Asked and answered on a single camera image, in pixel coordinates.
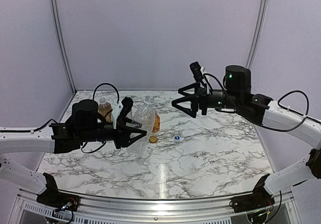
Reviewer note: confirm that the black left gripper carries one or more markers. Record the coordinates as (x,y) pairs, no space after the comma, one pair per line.
(123,133)

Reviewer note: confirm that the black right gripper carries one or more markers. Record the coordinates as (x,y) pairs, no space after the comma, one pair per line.
(198,99)

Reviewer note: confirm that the yellow juice bottle cap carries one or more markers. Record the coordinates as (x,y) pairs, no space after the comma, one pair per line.
(153,139)

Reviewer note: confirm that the clear water bottle blue cap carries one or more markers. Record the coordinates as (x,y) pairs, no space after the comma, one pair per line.
(143,119)

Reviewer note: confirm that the orange object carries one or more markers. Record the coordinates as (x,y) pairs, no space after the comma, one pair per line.
(157,123)

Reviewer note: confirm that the tea bottle red label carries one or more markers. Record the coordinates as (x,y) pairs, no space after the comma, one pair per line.
(105,109)

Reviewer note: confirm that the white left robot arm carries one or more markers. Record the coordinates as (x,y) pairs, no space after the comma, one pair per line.
(84,125)

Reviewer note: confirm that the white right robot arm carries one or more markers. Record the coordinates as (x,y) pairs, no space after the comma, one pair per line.
(263,111)

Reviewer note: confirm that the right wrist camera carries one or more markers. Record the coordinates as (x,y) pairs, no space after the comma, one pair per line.
(198,72)

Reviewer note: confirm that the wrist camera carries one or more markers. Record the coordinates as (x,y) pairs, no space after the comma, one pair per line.
(122,110)
(198,72)

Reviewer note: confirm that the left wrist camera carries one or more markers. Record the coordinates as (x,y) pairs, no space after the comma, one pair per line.
(122,110)

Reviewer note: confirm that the aluminium table front rail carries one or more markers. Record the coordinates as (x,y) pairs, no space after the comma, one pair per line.
(100,209)

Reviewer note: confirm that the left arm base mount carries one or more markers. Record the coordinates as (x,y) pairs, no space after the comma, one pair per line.
(52,197)

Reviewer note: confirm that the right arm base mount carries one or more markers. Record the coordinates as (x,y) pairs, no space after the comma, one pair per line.
(259,198)

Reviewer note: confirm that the right aluminium frame post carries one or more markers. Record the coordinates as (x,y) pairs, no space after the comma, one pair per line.
(257,33)

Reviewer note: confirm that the aluminium frame post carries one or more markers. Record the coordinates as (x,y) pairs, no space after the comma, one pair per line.
(257,33)
(61,45)

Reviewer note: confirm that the left aluminium frame post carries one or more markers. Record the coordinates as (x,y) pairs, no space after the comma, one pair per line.
(61,45)

